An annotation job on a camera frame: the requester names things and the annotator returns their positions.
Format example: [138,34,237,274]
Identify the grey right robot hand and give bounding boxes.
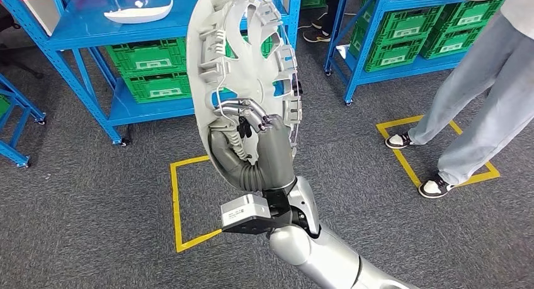
[207,98,296,193]

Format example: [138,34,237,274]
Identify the person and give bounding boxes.
[301,0,344,44]
[383,0,534,200]

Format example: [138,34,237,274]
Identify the white plastic mirror cover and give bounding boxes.
[103,0,174,25]

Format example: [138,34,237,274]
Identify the white board panel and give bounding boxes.
[14,0,62,38]

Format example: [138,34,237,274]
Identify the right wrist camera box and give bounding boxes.
[220,194,278,235]

